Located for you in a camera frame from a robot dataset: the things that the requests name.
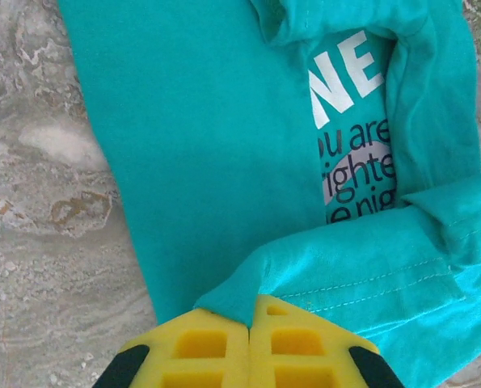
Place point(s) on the teal t-shirt with star print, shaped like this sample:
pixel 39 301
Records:
pixel 208 161

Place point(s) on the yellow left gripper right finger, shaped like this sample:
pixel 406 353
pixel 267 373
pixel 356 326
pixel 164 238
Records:
pixel 337 363

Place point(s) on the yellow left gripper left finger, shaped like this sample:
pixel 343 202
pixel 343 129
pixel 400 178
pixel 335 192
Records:
pixel 163 372

